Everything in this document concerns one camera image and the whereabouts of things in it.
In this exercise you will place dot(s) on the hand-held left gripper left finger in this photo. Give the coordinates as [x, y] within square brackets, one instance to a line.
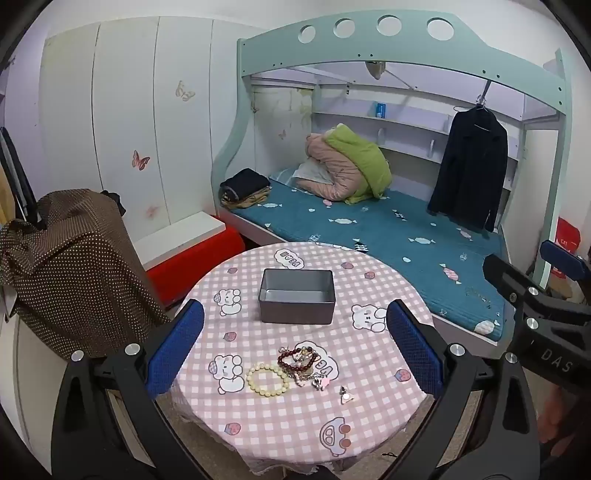
[178, 346]

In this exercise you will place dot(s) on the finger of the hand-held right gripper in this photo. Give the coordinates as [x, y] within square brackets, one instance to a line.
[563, 258]
[505, 279]

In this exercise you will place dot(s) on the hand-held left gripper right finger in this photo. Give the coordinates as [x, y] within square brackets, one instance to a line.
[413, 346]

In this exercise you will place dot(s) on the grey metal tin box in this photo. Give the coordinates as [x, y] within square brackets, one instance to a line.
[295, 309]

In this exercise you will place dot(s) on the person's right hand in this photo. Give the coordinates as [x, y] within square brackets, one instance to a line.
[556, 413]

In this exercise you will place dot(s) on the red bag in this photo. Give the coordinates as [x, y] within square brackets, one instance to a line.
[567, 244]

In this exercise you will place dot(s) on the red storage box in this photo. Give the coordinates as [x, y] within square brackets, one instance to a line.
[198, 267]

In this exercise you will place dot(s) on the small silver earring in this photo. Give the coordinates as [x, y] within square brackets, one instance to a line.
[345, 395]

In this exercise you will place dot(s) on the white board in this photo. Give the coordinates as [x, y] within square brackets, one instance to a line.
[180, 240]

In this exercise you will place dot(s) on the black jacket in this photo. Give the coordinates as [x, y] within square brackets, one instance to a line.
[471, 170]

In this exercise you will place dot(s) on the pink checkered bear tablecloth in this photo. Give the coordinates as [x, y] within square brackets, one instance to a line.
[258, 429]

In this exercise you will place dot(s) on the blue printed mattress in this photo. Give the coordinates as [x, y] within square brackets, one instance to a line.
[392, 230]

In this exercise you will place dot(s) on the brown polka dot cloth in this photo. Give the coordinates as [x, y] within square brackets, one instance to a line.
[78, 277]

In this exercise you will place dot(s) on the faint pink butterfly sticker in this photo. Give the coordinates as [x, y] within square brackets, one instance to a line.
[152, 212]

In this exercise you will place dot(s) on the small black cloth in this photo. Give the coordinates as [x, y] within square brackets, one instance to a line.
[115, 201]

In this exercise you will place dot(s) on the folded khaki clothes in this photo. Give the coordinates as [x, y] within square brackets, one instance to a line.
[249, 199]

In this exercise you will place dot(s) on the clothes hanger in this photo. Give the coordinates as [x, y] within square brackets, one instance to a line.
[480, 108]

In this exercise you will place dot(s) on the folded dark clothes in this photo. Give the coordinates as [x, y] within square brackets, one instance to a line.
[244, 181]

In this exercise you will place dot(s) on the pink and green quilt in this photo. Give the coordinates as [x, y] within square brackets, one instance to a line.
[351, 170]

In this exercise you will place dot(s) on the white pillow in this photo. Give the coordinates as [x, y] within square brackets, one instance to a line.
[307, 173]

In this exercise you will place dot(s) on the small blue box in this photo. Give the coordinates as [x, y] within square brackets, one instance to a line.
[381, 110]

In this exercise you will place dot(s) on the black stand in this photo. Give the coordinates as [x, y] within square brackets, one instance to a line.
[18, 180]

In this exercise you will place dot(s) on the white wardrobe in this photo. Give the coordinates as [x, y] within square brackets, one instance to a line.
[115, 92]

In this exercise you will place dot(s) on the white wall shelf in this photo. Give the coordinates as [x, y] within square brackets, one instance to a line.
[406, 124]

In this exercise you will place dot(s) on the light green bunk bed frame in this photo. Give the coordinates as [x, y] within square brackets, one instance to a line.
[415, 50]

